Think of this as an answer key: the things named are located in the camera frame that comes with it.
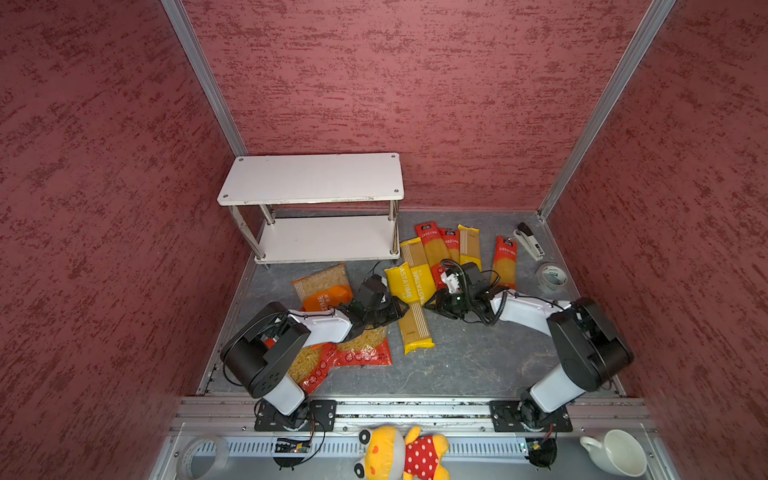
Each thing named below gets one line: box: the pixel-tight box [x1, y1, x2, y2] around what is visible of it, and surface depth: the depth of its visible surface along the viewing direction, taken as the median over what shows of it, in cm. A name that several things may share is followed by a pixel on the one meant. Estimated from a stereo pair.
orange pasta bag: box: [292, 263, 354, 312], surface depth 94 cm
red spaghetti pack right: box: [493, 236, 518, 290], surface depth 105 cm
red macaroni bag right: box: [333, 326, 393, 367], surface depth 83 cm
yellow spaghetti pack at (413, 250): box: [400, 237, 437, 307], surface depth 103 cm
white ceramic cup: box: [580, 429, 647, 478], surface depth 65 cm
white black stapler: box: [513, 222, 545, 261], surface depth 111 cm
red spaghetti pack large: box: [414, 221, 452, 290], surface depth 109 cm
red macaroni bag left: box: [288, 343, 337, 396], surface depth 80 cm
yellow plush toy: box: [354, 425, 450, 480], surface depth 65 cm
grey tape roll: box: [536, 262, 569, 293], surface depth 102 cm
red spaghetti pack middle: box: [438, 227, 461, 263], surface depth 109 cm
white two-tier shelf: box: [217, 153, 405, 269], surface depth 87 cm
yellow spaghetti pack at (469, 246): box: [458, 224, 483, 272], surface depth 109 cm
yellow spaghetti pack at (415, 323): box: [384, 262, 435, 355], surface depth 91 cm
